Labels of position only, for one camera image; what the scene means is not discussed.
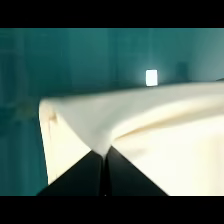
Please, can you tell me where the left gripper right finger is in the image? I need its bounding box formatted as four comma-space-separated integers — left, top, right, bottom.
104, 145, 169, 197

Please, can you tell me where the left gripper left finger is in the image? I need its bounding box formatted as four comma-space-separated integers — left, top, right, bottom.
37, 149, 105, 197

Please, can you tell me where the cream white garment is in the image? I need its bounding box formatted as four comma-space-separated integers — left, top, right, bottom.
38, 80, 224, 197

